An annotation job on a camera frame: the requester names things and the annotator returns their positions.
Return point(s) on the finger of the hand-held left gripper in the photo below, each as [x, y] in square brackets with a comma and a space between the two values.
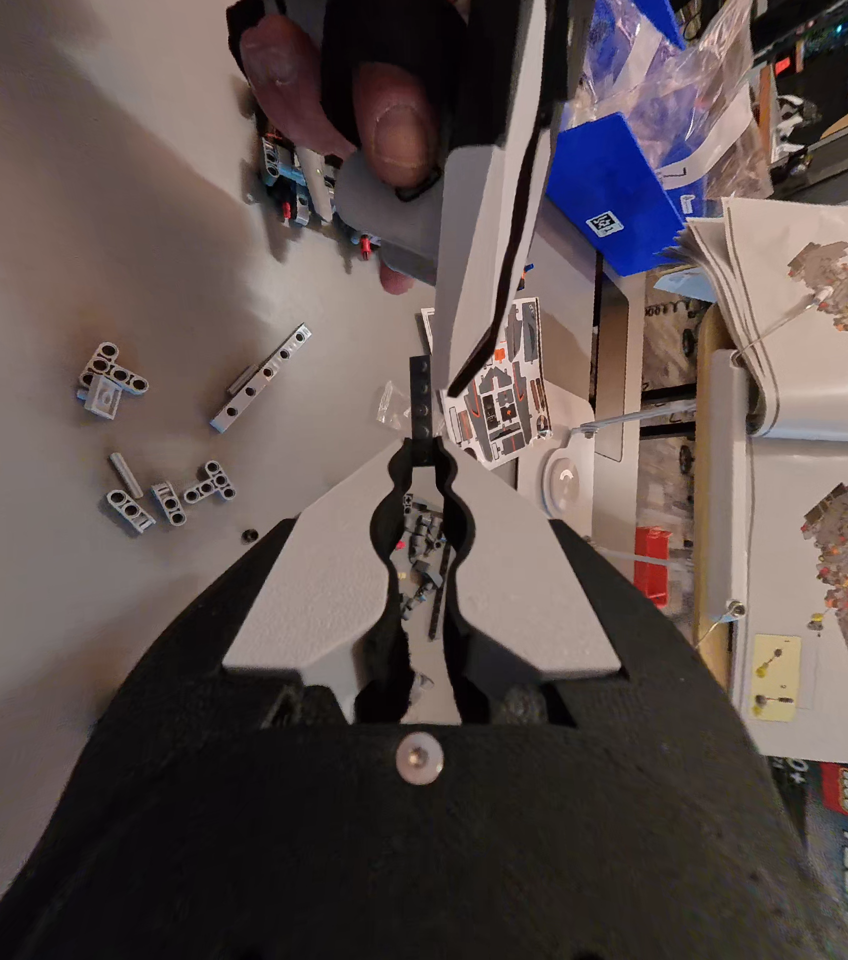
[476, 247]

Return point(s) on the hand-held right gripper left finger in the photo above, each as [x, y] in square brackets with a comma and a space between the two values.
[311, 592]

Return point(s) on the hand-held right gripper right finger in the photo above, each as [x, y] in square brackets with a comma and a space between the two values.
[529, 600]

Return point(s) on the black lego plate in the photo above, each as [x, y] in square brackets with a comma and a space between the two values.
[422, 405]

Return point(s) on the black orange lego car chassis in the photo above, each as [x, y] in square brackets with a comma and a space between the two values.
[304, 187]

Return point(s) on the lego instruction booklet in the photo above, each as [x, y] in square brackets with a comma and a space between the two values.
[829, 480]

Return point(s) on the pile of small lego pieces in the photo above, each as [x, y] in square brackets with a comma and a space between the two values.
[420, 547]

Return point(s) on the grey lego tee beam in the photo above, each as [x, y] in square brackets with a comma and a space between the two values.
[210, 484]

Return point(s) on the lego sticker sheet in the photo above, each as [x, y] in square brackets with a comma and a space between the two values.
[499, 405]

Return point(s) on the short grey lego beam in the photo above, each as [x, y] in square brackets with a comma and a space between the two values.
[168, 502]
[130, 511]

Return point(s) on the long grey lego beam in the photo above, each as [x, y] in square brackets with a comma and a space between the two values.
[263, 379]

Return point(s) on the grey lego axle connector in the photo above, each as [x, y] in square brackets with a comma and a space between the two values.
[126, 475]

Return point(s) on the small grey lego plate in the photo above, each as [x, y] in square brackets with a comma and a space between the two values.
[103, 397]

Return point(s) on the grey lego angled beam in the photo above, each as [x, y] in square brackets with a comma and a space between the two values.
[113, 367]

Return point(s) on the person's left hand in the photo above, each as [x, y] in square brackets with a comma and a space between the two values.
[401, 127]

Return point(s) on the red plastic bin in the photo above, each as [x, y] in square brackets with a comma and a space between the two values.
[653, 566]

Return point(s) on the blue plastic box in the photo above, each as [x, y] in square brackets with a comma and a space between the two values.
[611, 195]

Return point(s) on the small clear plastic bag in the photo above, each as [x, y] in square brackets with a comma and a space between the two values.
[394, 405]

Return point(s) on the heap of clear plastic bags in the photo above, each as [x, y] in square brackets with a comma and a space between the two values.
[664, 67]

